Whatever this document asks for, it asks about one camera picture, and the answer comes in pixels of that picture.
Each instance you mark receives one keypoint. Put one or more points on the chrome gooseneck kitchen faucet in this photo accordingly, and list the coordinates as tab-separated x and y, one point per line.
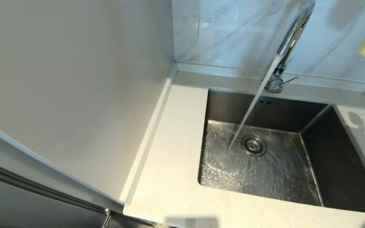
293	34

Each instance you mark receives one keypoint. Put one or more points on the stainless steel sink basin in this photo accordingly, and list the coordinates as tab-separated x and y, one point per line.
334	164

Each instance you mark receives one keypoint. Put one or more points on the running water stream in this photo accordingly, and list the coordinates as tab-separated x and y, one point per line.
255	101

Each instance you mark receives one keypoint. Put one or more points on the round metal drain strainer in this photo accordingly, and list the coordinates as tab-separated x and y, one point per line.
254	146

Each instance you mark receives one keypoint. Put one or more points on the grey steel cabinet front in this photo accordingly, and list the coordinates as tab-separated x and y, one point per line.
27	207

